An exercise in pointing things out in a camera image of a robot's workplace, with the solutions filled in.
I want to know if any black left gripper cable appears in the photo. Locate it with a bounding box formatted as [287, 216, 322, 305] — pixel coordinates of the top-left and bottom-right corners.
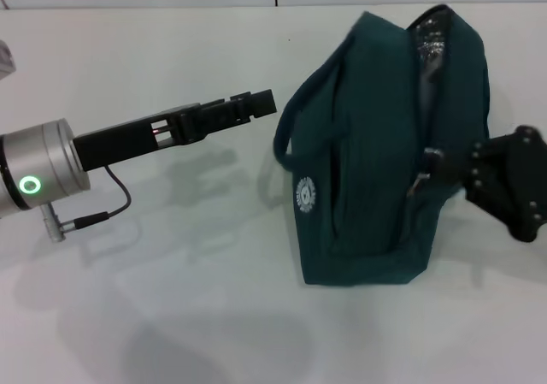
[40, 164, 132, 244]

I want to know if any dark teal insulated lunch bag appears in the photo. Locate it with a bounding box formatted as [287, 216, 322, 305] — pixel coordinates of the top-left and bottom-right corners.
[272, 4, 491, 290]

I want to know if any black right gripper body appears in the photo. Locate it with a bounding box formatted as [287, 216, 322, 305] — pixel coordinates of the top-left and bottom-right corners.
[463, 124, 547, 244]

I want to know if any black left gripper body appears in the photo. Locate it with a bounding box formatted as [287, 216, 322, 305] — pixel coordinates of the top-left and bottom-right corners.
[72, 103, 209, 173]

